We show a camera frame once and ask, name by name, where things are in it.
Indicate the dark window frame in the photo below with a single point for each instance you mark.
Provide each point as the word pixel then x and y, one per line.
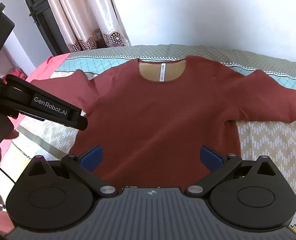
pixel 41 17

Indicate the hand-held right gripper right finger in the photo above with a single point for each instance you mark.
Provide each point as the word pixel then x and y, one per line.
pixel 209 157

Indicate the red knit sweater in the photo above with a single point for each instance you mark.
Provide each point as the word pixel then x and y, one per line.
pixel 150 110

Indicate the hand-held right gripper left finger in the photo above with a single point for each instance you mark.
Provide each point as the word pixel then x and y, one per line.
pixel 94 156

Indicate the pink lace curtain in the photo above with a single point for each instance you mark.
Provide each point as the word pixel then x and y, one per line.
pixel 88 17

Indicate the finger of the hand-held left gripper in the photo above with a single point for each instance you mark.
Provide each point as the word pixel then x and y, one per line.
pixel 76 121

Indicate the teal and grey zippered pouch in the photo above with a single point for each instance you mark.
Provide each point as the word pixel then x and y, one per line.
pixel 270 140

